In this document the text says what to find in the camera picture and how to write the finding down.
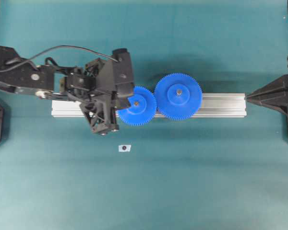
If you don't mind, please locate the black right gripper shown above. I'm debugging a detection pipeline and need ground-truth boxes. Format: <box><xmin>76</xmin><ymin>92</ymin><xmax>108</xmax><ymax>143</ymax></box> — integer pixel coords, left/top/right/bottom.
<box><xmin>246</xmin><ymin>74</ymin><xmax>288</xmax><ymax>123</ymax></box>

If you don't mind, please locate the aluminium extrusion rail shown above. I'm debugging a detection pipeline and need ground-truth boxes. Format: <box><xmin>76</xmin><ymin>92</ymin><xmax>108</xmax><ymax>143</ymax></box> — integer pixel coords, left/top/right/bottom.
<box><xmin>51</xmin><ymin>93</ymin><xmax>247</xmax><ymax>118</ymax></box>

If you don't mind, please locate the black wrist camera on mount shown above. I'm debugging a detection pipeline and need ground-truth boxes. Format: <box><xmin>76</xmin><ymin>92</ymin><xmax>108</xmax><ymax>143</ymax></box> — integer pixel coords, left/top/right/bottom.
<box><xmin>112</xmin><ymin>48</ymin><xmax>135</xmax><ymax>98</ymax></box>

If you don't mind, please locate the small blue gear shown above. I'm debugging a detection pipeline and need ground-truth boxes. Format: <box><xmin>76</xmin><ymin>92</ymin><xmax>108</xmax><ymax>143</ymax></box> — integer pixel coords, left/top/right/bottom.
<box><xmin>117</xmin><ymin>86</ymin><xmax>157</xmax><ymax>126</ymax></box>

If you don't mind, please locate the white marker sticker with dot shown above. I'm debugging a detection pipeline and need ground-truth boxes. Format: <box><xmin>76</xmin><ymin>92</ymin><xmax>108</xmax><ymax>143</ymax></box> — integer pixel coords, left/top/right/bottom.
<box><xmin>119</xmin><ymin>145</ymin><xmax>131</xmax><ymax>152</ymax></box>

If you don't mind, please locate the large blue gear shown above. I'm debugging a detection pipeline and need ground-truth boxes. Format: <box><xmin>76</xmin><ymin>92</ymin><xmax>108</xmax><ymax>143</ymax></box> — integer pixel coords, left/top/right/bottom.
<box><xmin>154</xmin><ymin>73</ymin><xmax>203</xmax><ymax>120</ymax></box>

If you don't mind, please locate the black camera cable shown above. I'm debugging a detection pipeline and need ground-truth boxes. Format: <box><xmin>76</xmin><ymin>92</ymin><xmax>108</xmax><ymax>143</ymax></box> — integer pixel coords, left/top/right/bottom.
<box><xmin>0</xmin><ymin>45</ymin><xmax>118</xmax><ymax>72</ymax></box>

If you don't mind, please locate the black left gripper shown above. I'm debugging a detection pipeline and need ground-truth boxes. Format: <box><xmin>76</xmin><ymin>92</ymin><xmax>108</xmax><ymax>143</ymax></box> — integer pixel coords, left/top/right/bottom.
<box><xmin>59</xmin><ymin>58</ymin><xmax>132</xmax><ymax>135</ymax></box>

